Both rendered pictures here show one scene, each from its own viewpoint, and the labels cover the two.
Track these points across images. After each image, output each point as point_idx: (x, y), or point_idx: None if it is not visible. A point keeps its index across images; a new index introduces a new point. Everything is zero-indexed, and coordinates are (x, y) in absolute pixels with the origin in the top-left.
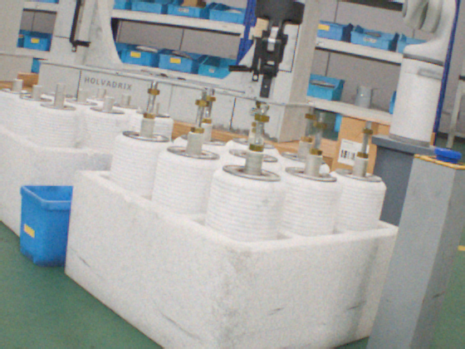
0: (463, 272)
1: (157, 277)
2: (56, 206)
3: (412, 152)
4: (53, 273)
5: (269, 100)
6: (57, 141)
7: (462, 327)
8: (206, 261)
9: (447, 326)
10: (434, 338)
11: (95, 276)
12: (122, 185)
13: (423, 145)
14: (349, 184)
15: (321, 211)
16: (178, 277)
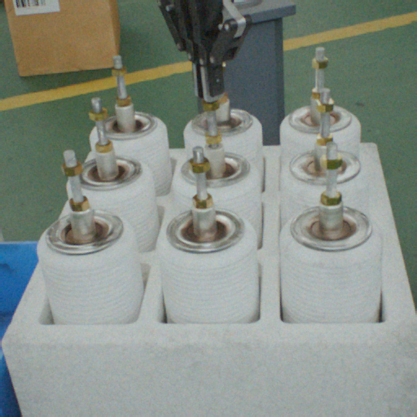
0: (287, 98)
1: (270, 409)
2: None
3: (264, 19)
4: None
5: (222, 95)
6: None
7: (406, 191)
8: (365, 366)
9: (396, 199)
10: (413, 227)
11: None
12: (106, 319)
13: (262, 1)
14: (335, 142)
15: (367, 205)
16: (313, 397)
